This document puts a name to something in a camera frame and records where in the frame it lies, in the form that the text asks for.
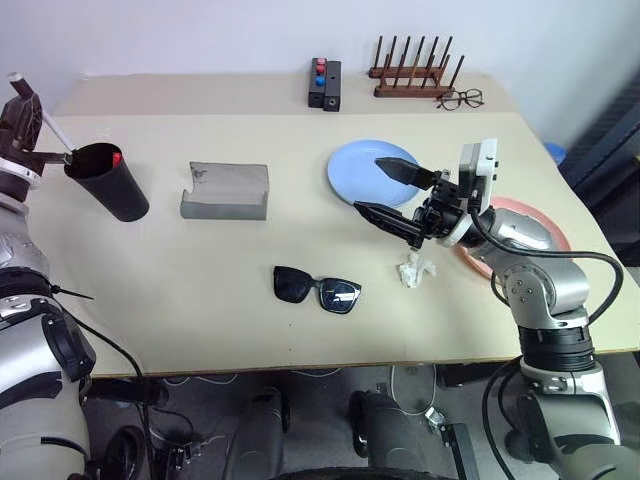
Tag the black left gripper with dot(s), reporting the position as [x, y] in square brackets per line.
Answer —
[20, 125]

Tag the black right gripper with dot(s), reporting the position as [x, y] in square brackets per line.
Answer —
[445, 210]

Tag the white marker with dark cap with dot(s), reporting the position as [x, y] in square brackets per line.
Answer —
[55, 128]

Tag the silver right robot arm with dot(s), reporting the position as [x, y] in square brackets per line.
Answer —
[560, 285]

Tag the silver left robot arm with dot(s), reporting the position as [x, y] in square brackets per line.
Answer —
[30, 360]

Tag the black cup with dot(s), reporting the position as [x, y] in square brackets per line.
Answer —
[117, 192]

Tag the grey glasses case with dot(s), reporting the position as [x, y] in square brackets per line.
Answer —
[225, 205]

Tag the light blue plate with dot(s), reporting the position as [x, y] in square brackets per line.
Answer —
[355, 170]

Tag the red capped marker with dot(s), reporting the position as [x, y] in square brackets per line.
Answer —
[116, 160]

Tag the crumpled white tissue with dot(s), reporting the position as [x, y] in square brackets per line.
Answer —
[414, 270]

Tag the wooden plate rack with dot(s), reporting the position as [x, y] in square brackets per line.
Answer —
[410, 82]

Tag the brown framed eyeglasses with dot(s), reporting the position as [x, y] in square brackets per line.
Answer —
[472, 97]

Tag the black rectangular box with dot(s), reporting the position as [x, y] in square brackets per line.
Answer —
[332, 90]

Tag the black button box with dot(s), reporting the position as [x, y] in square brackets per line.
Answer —
[316, 95]

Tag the black zip tie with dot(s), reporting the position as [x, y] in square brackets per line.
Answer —
[70, 291]

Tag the black sunglasses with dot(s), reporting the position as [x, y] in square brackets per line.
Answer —
[292, 284]

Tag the pink plate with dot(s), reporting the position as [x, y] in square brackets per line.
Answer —
[540, 215]

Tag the blue round object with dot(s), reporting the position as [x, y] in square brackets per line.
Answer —
[557, 152]

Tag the black ribbed furniture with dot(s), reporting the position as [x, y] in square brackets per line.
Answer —
[610, 150]

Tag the dark rounded shape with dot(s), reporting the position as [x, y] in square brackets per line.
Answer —
[260, 435]
[390, 435]

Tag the black wheel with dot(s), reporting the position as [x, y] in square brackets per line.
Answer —
[122, 452]

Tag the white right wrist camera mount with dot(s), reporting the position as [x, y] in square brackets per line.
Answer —
[482, 165]

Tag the black metal bracket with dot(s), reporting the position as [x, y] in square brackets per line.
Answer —
[457, 442]

